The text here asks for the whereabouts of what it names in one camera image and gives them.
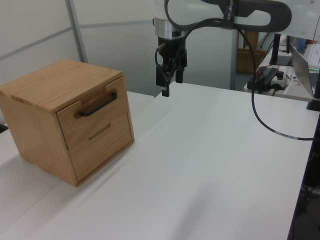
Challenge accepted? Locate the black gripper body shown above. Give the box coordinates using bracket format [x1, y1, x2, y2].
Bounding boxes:
[156, 36, 188, 67]

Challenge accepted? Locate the wooden drawer with handle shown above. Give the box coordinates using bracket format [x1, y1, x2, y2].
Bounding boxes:
[56, 76, 131, 151]

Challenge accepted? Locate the black metal drawer handle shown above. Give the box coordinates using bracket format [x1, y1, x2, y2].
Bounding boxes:
[79, 92, 118, 118]

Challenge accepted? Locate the wooden drawer with slot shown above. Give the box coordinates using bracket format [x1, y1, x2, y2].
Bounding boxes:
[66, 111, 135, 183]

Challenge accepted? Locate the wooden drawer cabinet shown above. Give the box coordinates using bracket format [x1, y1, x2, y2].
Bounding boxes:
[0, 58, 136, 188]

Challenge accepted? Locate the white column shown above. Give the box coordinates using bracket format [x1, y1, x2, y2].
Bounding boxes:
[229, 26, 248, 91]

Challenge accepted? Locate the brown wooden crate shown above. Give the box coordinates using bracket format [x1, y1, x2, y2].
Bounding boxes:
[236, 48, 268, 75]

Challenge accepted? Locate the black power box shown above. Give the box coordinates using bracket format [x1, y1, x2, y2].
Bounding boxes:
[254, 66, 280, 86]

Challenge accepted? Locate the black monitor stand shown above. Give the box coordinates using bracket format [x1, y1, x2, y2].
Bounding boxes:
[269, 33, 282, 66]

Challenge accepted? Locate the emergency stop button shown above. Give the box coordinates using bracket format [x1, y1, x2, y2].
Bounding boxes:
[271, 71, 288, 91]

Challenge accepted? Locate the white side desk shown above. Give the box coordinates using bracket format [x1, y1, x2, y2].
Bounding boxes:
[243, 63, 316, 103]

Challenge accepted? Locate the grey laptop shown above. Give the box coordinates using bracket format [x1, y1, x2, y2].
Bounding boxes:
[289, 43, 320, 97]

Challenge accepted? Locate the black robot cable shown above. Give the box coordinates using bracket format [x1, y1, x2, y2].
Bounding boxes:
[163, 0, 315, 141]

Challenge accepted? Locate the grey partition post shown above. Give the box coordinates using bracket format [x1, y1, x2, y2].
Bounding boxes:
[65, 0, 89, 63]

